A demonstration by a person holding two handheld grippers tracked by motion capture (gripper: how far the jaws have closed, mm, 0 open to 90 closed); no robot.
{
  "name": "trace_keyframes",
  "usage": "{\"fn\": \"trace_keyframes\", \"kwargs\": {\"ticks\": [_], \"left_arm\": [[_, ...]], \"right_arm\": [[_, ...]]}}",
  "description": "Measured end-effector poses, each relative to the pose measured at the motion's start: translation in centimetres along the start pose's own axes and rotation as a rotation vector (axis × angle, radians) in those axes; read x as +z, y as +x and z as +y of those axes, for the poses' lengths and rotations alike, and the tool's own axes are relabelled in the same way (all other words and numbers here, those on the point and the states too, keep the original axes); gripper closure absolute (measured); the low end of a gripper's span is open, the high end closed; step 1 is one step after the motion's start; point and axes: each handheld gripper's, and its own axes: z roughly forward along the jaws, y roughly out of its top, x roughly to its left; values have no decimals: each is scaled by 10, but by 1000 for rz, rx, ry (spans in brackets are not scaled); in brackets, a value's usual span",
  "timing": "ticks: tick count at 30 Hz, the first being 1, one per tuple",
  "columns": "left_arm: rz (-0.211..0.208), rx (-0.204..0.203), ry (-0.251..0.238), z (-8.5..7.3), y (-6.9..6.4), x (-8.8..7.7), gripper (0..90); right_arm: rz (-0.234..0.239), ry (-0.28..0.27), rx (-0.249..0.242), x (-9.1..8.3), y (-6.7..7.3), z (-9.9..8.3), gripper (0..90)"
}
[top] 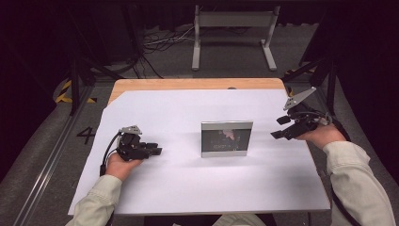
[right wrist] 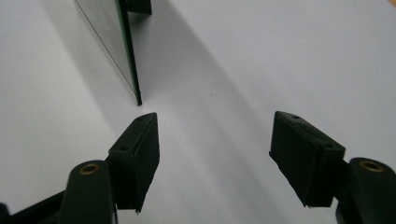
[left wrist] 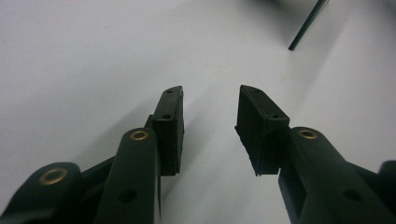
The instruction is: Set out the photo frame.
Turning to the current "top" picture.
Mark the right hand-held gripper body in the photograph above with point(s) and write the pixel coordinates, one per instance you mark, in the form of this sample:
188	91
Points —
306	121

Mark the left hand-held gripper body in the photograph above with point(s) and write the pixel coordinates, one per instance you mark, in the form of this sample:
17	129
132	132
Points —
131	149

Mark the person's left hand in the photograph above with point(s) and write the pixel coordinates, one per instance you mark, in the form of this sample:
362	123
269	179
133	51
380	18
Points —
119	168

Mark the person's right hand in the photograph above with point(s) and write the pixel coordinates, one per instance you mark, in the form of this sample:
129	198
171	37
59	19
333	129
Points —
326	136

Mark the black metal stand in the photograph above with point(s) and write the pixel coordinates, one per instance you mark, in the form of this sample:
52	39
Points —
331	78
74	88

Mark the white paper sheet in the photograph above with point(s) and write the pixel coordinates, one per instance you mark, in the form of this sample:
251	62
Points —
188	109

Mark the yellow black hazard tape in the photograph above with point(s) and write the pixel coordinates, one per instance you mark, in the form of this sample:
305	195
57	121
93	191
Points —
64	91

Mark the grey metal stand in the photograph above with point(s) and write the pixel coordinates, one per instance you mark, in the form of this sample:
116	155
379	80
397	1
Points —
233	19

